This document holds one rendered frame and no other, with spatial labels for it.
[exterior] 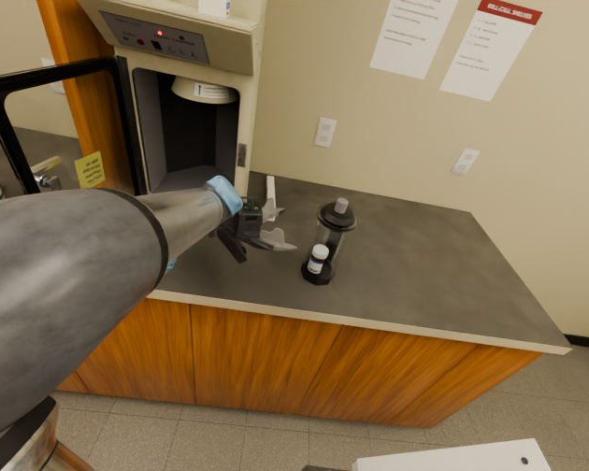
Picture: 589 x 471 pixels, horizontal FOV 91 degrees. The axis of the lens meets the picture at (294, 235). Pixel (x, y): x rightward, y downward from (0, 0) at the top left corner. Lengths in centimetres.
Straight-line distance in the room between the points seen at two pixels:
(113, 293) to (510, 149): 152
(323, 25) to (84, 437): 185
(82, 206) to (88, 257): 4
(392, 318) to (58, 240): 80
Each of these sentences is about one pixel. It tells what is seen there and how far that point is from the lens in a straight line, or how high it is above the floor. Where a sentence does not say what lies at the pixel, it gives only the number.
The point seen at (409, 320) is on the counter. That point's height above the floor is 94.
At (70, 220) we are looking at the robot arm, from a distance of 20.
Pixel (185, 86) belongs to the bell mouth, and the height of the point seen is 134.
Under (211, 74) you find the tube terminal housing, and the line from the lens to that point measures 81.
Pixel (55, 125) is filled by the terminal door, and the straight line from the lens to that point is 75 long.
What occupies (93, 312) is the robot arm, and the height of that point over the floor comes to 142.
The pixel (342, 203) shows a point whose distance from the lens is 72.
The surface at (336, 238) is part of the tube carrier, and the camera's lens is 74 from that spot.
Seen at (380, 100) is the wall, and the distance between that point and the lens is 127.
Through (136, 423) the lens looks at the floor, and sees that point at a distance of 168.
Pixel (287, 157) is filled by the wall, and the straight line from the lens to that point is 132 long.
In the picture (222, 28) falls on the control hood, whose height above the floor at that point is 150.
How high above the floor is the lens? 157
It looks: 39 degrees down
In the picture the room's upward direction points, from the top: 14 degrees clockwise
